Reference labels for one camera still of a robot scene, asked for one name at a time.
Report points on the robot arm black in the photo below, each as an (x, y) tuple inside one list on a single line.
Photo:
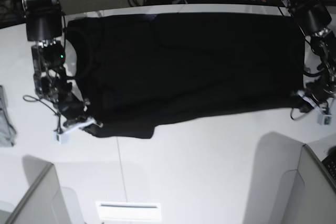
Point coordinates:
[(45, 23), (314, 19)]

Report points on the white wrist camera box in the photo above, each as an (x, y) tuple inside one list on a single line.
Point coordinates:
[(61, 138), (324, 119)]

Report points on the black keyboard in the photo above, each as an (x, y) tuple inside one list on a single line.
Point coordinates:
[(329, 163)]

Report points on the grey partition left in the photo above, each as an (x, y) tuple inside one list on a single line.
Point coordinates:
[(43, 201)]

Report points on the grey folded cloth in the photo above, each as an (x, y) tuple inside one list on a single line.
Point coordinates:
[(8, 132)]

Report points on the black T-shirt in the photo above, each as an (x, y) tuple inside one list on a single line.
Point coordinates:
[(142, 71)]

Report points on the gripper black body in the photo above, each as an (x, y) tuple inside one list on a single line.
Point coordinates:
[(67, 103), (321, 88)]

